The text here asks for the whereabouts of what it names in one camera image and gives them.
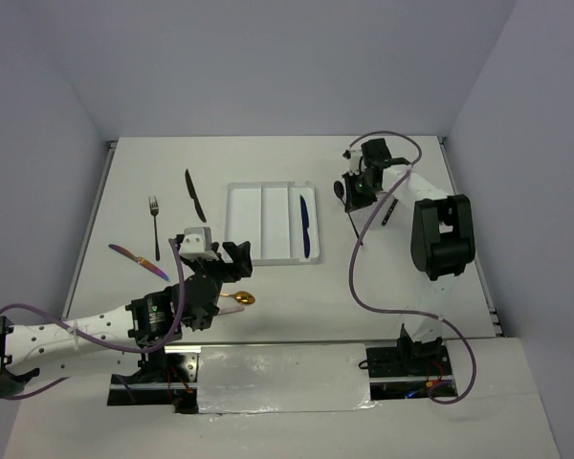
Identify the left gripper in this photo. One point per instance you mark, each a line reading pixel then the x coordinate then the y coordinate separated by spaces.
pixel 240 256

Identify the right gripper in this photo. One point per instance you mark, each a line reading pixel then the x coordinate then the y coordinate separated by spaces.
pixel 353 200

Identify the black spoon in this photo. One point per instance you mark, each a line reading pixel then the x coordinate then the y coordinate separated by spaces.
pixel 339 192

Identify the silver fork with black handle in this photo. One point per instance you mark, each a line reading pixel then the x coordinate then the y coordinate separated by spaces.
pixel 389 212

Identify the blue knife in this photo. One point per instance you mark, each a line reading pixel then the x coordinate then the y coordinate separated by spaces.
pixel 305 221

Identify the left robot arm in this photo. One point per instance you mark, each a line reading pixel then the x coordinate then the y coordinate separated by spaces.
pixel 36 346

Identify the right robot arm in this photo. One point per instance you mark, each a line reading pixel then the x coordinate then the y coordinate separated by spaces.
pixel 442 238

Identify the gold spoon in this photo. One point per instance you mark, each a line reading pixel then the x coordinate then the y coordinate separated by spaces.
pixel 241 297

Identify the iridescent rainbow knife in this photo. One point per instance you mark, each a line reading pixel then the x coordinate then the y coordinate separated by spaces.
pixel 140 261

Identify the black knife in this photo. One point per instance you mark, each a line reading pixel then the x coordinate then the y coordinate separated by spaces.
pixel 194 197

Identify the white three-compartment cutlery tray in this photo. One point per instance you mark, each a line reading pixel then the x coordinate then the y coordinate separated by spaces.
pixel 268 215

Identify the silver foil sheet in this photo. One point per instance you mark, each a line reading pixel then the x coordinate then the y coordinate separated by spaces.
pixel 282 379

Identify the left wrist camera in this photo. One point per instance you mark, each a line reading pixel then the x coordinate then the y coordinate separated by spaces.
pixel 197 244

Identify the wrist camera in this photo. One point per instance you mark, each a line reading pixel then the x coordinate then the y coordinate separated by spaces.
pixel 197 244
pixel 355 160

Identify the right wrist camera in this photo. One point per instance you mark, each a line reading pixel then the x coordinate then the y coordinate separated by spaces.
pixel 355 160

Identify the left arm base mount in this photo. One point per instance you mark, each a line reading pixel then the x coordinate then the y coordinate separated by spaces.
pixel 169 380

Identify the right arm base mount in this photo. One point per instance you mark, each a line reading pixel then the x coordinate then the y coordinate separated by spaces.
pixel 409 369

